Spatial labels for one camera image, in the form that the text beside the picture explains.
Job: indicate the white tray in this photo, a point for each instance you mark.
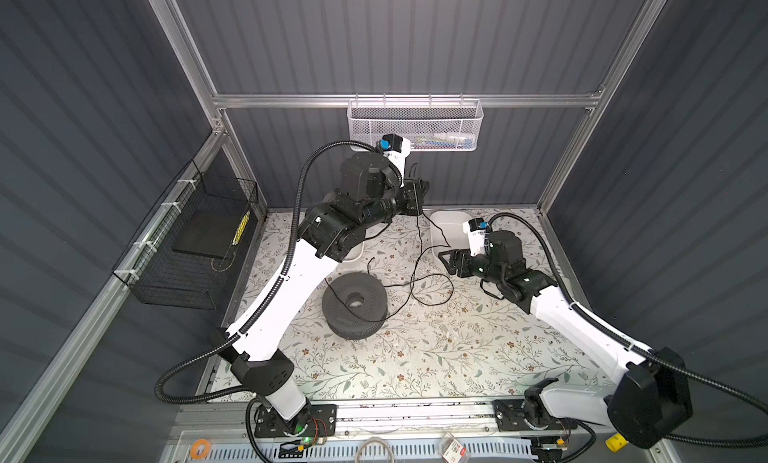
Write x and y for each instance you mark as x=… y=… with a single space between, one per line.
x=446 y=230
x=357 y=253

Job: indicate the black cable spool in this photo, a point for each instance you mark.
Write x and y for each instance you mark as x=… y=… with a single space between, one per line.
x=355 y=306

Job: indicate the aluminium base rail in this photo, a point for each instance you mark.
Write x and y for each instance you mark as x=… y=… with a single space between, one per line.
x=348 y=418

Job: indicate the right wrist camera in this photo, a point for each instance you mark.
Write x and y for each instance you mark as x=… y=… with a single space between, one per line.
x=476 y=229

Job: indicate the black wire basket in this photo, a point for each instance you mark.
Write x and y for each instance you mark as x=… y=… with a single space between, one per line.
x=156 y=275

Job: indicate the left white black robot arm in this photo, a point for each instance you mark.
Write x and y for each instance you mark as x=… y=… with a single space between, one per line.
x=372 y=190

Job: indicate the white wire mesh basket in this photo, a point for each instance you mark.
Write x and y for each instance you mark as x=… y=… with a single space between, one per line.
x=430 y=123

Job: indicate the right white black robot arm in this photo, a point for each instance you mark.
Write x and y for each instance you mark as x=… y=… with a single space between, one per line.
x=649 y=395

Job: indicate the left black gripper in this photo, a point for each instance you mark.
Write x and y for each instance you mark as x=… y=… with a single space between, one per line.
x=411 y=193

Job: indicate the small plastic packet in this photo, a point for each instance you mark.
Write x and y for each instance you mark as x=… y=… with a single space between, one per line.
x=451 y=450

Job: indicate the left white tray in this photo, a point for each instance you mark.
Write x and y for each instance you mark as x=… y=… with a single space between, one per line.
x=357 y=253

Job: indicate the black box in basket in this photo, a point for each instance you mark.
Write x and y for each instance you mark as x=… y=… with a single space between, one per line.
x=210 y=234

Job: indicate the orange tape roll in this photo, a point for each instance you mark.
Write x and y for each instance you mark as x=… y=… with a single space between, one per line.
x=200 y=449

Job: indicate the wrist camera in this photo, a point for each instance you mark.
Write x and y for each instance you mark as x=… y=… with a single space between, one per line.
x=476 y=229
x=396 y=148

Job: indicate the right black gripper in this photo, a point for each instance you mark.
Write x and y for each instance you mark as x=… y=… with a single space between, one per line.
x=457 y=255

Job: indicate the right white tray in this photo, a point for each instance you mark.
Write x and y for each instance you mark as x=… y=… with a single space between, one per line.
x=446 y=230

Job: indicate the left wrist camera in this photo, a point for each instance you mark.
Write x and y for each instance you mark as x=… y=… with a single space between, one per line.
x=396 y=148

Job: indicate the yellow glue bottle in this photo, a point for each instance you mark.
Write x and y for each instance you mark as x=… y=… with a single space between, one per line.
x=616 y=442

